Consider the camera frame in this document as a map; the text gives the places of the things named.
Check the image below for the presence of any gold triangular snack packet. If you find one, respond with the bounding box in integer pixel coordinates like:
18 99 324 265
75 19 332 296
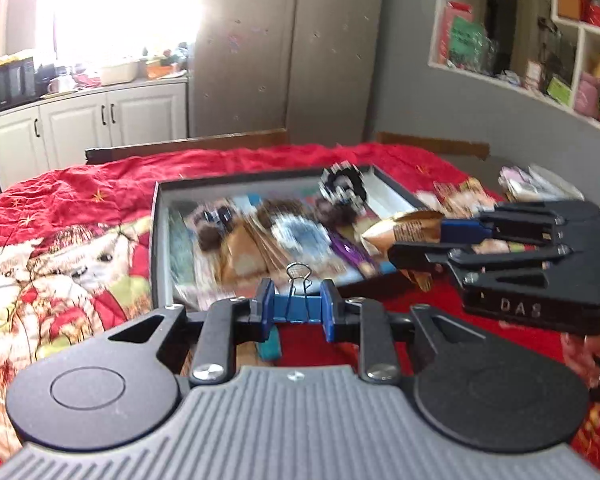
220 220 292 287
361 210 449 292

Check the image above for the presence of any purple bar packet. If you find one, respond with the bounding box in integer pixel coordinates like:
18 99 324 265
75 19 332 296
329 231 382 279

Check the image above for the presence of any black scrunchie with white trim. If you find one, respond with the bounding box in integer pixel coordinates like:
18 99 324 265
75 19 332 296
319 161 369 212

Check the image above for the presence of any black shallow cardboard box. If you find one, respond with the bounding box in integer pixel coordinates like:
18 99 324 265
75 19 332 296
149 163 429 312

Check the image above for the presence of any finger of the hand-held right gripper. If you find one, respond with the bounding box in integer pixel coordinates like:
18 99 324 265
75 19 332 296
439 201 568 247
389 241 567 277

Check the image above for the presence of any dark wooden rail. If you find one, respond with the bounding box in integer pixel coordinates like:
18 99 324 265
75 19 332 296
84 128 289 166

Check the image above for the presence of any brown fuzzy scrunchie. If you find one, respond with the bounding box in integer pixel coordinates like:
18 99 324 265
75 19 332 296
191 204 237 252
314 199 359 227

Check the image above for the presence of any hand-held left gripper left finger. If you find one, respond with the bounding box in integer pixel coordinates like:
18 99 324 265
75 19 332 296
111 277 280 387

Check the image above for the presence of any white kitchen cabinet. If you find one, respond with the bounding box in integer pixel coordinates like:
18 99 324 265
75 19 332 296
0 79 189 192

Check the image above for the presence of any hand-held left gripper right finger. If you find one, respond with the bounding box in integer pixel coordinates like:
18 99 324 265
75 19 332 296
320 280 486 386

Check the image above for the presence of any pile of plastic bags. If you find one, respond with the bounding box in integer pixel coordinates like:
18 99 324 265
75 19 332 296
498 164 583 202

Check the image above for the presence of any person's right hand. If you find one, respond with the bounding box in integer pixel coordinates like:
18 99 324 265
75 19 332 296
561 332 600 392

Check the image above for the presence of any white mug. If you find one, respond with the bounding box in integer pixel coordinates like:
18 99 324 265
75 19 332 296
46 75 77 94

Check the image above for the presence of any black microwave oven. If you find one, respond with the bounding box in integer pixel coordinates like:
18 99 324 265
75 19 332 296
0 56 37 115

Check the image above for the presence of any red printed bear blanket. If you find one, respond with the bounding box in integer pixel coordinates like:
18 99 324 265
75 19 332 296
0 141 600 480

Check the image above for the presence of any brown wooden rail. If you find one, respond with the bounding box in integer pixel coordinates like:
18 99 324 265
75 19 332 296
374 131 492 159

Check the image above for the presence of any beige refrigerator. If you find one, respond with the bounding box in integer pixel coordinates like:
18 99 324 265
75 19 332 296
186 0 387 142

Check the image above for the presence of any olive brown scrunchie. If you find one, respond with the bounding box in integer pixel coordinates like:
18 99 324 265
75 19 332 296
256 199 302 226

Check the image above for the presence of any white wall shelf with clutter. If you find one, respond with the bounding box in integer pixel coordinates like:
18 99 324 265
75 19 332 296
426 0 600 137

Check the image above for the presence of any white plastic container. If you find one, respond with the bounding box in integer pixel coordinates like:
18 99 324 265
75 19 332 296
99 61 142 87

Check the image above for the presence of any blue binder clip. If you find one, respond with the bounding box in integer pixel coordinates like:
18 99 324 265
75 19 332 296
271 262 326 325

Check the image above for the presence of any blue and white scrunchie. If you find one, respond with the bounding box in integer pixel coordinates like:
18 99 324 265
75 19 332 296
271 215 332 262

